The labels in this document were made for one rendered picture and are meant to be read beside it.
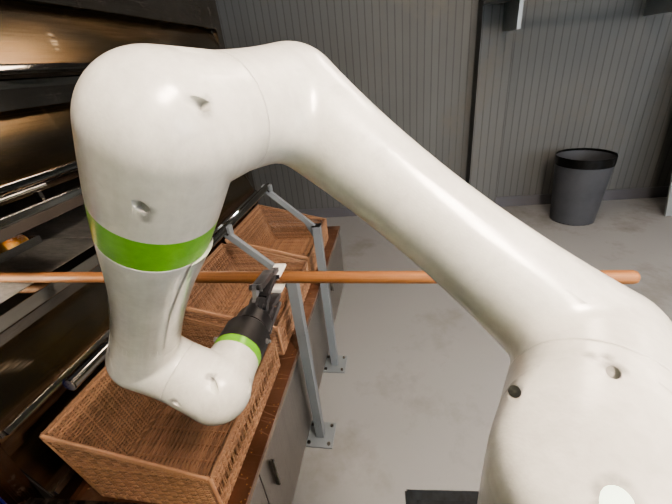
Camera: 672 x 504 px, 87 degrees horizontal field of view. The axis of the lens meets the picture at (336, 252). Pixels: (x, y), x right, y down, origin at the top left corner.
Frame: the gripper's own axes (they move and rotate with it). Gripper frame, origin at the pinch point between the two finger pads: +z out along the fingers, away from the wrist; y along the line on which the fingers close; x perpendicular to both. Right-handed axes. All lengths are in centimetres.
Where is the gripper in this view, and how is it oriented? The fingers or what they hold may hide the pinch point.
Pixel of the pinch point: (278, 277)
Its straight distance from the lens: 90.7
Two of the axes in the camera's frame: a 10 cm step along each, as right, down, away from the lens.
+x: 9.8, -0.2, -1.8
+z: 1.5, -4.7, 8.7
